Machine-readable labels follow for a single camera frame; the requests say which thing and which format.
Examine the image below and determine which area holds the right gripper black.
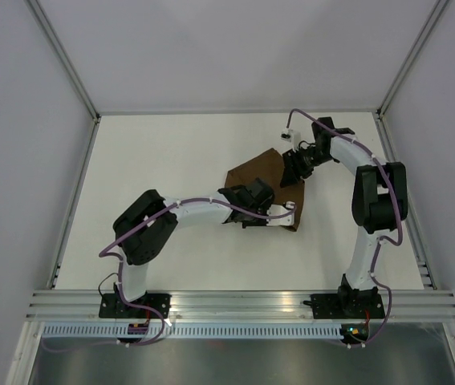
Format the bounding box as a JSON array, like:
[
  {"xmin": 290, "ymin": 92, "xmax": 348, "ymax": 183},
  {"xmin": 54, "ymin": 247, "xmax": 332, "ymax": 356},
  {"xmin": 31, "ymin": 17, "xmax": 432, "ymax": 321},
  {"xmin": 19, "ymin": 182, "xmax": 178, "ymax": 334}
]
[{"xmin": 280, "ymin": 145, "xmax": 334, "ymax": 188}]

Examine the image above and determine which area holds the brown cloth napkin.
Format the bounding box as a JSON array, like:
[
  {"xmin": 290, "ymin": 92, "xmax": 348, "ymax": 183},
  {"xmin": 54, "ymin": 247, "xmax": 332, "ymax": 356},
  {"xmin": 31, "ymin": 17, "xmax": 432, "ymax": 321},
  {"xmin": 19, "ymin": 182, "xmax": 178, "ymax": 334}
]
[{"xmin": 224, "ymin": 148, "xmax": 305, "ymax": 232}]

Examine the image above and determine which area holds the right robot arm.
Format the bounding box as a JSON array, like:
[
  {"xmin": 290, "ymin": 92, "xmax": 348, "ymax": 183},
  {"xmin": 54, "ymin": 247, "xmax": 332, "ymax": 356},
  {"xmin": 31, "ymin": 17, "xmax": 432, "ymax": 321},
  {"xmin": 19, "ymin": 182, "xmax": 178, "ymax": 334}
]
[{"xmin": 280, "ymin": 117, "xmax": 408, "ymax": 319}]

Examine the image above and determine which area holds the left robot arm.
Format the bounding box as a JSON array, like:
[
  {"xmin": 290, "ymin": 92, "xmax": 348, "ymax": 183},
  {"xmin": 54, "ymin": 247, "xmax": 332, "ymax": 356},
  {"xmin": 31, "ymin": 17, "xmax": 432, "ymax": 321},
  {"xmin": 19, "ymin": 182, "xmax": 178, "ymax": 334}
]
[{"xmin": 99, "ymin": 178, "xmax": 274, "ymax": 318}]

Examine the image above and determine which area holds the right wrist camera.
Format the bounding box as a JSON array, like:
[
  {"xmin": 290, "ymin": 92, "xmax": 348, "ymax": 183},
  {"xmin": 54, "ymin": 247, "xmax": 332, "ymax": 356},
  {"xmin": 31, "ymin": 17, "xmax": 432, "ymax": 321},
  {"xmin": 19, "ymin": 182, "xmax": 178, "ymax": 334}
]
[{"xmin": 280, "ymin": 128, "xmax": 302, "ymax": 151}]

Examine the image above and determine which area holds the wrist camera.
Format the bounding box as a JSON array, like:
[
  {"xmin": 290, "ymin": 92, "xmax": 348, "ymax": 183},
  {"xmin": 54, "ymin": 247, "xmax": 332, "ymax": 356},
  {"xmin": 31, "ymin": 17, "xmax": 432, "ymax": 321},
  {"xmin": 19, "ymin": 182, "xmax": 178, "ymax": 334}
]
[
  {"xmin": 280, "ymin": 128, "xmax": 302, "ymax": 151},
  {"xmin": 266, "ymin": 201, "xmax": 296, "ymax": 227}
]

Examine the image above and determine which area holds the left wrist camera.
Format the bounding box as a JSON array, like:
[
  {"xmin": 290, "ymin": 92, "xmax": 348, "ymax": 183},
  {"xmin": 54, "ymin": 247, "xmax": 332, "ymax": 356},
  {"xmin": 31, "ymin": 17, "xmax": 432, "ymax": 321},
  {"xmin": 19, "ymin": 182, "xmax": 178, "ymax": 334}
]
[{"xmin": 266, "ymin": 201, "xmax": 296, "ymax": 227}]

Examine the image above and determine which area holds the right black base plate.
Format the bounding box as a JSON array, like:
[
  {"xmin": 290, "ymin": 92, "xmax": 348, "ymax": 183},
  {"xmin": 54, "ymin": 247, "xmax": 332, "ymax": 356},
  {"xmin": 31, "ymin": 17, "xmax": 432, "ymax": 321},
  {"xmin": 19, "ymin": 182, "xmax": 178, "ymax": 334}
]
[{"xmin": 303, "ymin": 290, "xmax": 385, "ymax": 320}]

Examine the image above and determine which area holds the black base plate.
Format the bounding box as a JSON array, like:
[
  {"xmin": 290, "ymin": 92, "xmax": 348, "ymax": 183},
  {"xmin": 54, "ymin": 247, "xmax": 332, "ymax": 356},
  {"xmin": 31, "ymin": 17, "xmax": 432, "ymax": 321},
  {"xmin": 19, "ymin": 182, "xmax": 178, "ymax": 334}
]
[
  {"xmin": 303, "ymin": 290, "xmax": 385, "ymax": 320},
  {"xmin": 99, "ymin": 293, "xmax": 171, "ymax": 319}
]

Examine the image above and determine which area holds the white slotted cable duct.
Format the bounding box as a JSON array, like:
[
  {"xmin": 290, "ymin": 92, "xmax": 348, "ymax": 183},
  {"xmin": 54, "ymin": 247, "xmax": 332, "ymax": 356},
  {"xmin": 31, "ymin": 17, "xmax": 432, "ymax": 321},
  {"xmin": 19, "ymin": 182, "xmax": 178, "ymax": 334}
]
[{"xmin": 42, "ymin": 322, "xmax": 342, "ymax": 340}]

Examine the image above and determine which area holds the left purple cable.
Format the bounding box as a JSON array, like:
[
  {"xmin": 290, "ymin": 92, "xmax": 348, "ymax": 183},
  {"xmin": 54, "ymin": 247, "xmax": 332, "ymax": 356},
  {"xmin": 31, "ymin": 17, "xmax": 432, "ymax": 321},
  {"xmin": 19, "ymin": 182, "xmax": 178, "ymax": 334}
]
[{"xmin": 42, "ymin": 195, "xmax": 297, "ymax": 354}]

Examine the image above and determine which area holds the right side aluminium rail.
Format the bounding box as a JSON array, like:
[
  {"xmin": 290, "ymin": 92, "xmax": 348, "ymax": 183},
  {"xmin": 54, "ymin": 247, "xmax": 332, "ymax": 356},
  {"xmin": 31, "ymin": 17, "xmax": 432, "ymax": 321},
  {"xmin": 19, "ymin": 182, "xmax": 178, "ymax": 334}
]
[{"xmin": 374, "ymin": 115, "xmax": 439, "ymax": 290}]

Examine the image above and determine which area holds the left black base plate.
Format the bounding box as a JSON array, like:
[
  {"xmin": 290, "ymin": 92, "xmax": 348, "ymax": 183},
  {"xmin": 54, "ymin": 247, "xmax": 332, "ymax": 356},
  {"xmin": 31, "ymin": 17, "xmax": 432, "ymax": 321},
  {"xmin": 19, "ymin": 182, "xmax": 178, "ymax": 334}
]
[{"xmin": 99, "ymin": 293, "xmax": 171, "ymax": 319}]

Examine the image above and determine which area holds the right aluminium frame post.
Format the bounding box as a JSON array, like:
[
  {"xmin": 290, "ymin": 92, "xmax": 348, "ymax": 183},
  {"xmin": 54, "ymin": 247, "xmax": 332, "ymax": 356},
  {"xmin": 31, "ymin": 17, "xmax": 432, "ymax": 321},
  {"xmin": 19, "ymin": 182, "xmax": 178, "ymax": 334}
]
[{"xmin": 374, "ymin": 0, "xmax": 452, "ymax": 120}]

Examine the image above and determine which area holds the aluminium frame post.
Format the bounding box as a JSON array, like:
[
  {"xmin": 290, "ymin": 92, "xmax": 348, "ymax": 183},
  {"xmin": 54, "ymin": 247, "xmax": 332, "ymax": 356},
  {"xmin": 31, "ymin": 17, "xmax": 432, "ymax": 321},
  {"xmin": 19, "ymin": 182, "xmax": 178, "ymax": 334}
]
[
  {"xmin": 374, "ymin": 0, "xmax": 452, "ymax": 120},
  {"xmin": 24, "ymin": 0, "xmax": 100, "ymax": 122}
]

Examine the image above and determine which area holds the aluminium front rail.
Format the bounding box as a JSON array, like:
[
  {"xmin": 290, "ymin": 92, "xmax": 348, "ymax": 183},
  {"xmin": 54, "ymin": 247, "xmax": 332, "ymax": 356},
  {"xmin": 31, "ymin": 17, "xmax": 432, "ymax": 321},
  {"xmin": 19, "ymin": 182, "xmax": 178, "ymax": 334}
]
[{"xmin": 25, "ymin": 290, "xmax": 455, "ymax": 323}]

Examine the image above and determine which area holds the left aluminium frame post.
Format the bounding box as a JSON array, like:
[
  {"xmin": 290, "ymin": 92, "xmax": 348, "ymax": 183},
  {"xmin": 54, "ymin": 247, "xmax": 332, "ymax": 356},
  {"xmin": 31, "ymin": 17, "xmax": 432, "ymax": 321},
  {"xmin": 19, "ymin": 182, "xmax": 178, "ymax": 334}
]
[{"xmin": 24, "ymin": 0, "xmax": 100, "ymax": 122}]

